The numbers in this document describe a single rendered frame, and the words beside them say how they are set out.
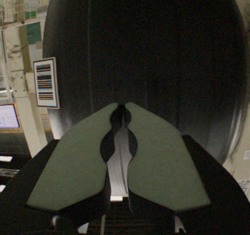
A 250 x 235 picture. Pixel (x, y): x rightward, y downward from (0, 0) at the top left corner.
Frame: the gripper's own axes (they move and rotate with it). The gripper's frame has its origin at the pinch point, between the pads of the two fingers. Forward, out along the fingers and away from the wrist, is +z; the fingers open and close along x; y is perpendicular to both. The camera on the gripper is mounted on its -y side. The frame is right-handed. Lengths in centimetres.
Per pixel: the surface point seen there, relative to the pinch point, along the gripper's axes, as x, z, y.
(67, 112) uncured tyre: -7.0, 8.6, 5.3
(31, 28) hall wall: -480, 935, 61
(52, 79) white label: -8.5, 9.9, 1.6
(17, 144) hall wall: -733, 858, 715
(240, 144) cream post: 27.7, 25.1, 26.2
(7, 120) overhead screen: -273, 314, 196
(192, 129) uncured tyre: 7.3, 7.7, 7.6
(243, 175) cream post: 32, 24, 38
